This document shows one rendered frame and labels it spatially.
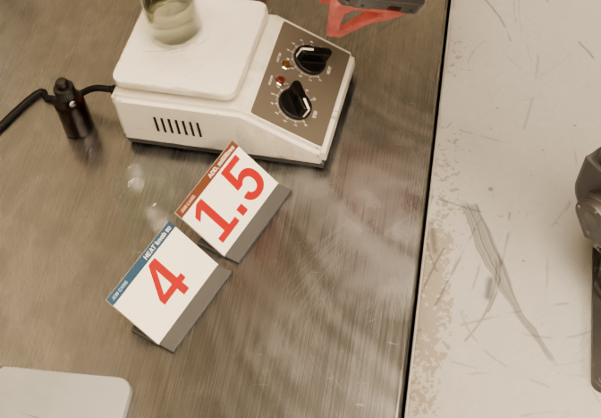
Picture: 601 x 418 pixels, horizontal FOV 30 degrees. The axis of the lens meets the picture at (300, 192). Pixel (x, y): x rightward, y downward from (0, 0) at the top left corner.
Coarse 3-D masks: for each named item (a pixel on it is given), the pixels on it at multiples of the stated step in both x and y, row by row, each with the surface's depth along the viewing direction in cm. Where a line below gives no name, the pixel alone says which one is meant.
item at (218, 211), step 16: (240, 160) 102; (224, 176) 100; (240, 176) 101; (256, 176) 102; (208, 192) 99; (224, 192) 100; (240, 192) 101; (256, 192) 102; (192, 208) 98; (208, 208) 99; (224, 208) 100; (240, 208) 100; (208, 224) 99; (224, 224) 99; (224, 240) 99
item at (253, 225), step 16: (272, 192) 102; (288, 192) 102; (256, 208) 101; (272, 208) 101; (192, 224) 98; (240, 224) 100; (256, 224) 100; (208, 240) 98; (240, 240) 100; (256, 240) 100; (224, 256) 99; (240, 256) 99
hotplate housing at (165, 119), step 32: (256, 64) 103; (352, 64) 108; (128, 96) 103; (160, 96) 102; (128, 128) 106; (160, 128) 104; (192, 128) 103; (224, 128) 102; (256, 128) 101; (288, 160) 104; (320, 160) 103
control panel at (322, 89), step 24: (288, 24) 107; (288, 48) 105; (336, 48) 108; (288, 72) 104; (336, 72) 106; (264, 96) 102; (312, 96) 104; (336, 96) 105; (288, 120) 102; (312, 120) 103
